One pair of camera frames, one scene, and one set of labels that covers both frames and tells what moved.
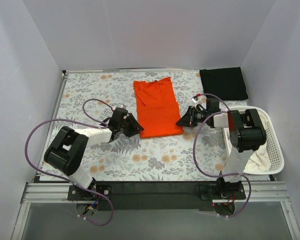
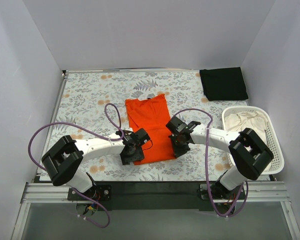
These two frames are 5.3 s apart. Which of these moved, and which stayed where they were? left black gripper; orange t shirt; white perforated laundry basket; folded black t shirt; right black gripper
Moved: orange t shirt; left black gripper; right black gripper
Stayed: white perforated laundry basket; folded black t shirt
